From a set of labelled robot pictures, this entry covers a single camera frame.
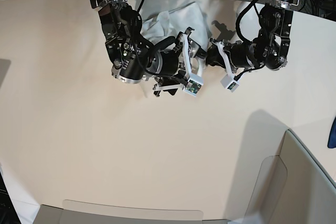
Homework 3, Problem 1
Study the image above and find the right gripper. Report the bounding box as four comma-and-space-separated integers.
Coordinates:
146, 36, 202, 82

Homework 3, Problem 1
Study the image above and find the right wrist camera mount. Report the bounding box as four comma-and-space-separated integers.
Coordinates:
148, 27, 207, 97

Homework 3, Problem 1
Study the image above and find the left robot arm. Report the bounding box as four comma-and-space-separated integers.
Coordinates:
206, 0, 300, 72

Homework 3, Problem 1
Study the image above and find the grey cardboard box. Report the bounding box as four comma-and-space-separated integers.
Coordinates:
35, 130, 335, 223

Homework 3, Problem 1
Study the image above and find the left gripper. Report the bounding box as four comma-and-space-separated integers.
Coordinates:
206, 40, 260, 73

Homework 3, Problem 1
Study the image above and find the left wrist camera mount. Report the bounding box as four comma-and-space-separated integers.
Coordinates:
209, 39, 259, 93

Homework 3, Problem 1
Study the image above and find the white printed t-shirt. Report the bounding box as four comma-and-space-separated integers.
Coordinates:
141, 2, 209, 53

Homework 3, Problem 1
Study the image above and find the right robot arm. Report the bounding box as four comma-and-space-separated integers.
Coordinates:
90, 0, 187, 85

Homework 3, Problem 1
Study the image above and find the blue cloth at edge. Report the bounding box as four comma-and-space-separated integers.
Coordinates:
327, 118, 336, 149

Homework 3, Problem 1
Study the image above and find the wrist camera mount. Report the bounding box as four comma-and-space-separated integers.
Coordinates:
148, 27, 207, 97
209, 39, 259, 93

